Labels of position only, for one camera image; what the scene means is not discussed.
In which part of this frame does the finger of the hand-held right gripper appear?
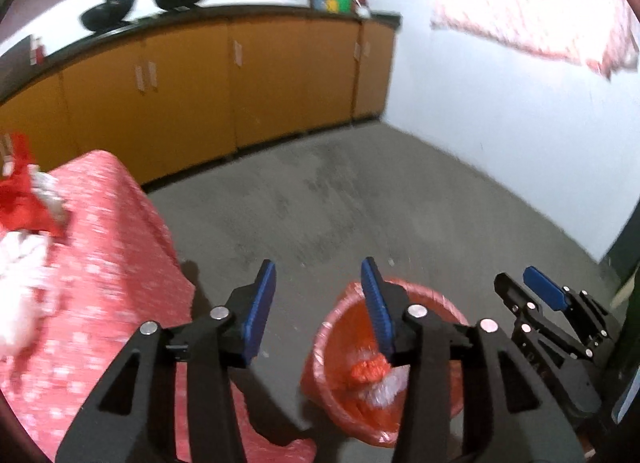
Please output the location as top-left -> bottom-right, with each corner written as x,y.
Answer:
494,272 -> 591,369
522,266 -> 621,359

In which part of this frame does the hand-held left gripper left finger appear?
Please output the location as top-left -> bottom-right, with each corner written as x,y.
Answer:
55,259 -> 277,463

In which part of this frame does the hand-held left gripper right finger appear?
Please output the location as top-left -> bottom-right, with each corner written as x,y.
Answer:
360,257 -> 586,463

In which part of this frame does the red trash bin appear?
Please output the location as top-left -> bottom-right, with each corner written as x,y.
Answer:
300,280 -> 471,449

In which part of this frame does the white paper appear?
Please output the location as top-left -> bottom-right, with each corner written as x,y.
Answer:
0,230 -> 61,356

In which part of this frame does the red plastic bag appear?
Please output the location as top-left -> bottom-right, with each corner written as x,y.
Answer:
0,132 -> 68,239

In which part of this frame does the crumpled orange wrapper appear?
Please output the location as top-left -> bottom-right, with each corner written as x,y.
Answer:
350,353 -> 391,385

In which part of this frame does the clear white plastic wrap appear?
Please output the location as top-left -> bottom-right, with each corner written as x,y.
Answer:
365,368 -> 411,409

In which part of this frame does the red floral tablecloth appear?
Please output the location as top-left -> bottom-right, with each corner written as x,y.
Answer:
0,150 -> 316,463

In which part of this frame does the orange kitchen cabinet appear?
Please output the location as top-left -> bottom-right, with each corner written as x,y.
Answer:
0,10 -> 403,188

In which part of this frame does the small crumpled white wrapper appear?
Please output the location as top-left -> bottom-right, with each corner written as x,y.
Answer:
30,165 -> 68,224

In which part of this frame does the pink floral curtain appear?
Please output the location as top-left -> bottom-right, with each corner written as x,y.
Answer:
430,0 -> 640,78

